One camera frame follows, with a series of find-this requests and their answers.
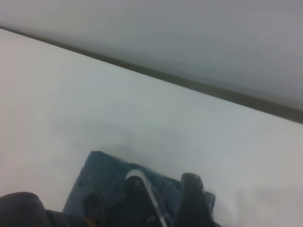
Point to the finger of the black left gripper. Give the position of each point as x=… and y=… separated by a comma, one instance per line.
x=139, y=203

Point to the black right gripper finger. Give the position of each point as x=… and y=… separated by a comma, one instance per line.
x=193, y=203

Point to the blue denim printed pants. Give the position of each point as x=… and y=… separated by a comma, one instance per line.
x=106, y=170

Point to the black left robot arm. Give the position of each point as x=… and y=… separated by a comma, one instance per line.
x=21, y=210

